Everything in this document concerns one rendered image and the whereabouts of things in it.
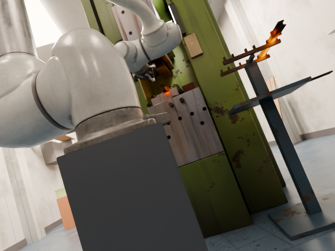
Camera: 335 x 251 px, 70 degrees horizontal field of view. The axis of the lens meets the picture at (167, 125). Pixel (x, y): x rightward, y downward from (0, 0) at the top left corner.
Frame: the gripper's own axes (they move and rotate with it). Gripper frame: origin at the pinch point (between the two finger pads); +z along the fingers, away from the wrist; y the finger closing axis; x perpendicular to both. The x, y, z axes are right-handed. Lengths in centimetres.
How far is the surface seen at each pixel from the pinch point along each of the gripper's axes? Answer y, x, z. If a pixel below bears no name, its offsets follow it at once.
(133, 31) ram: -7, 51, 35
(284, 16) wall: 203, 125, 323
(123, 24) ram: -12, 60, 35
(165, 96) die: -1.8, -3.8, 35.1
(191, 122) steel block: 8.9, -28.4, 29.2
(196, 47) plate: 31, 25, 47
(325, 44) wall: 219, 39, 275
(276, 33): 66, -7, -4
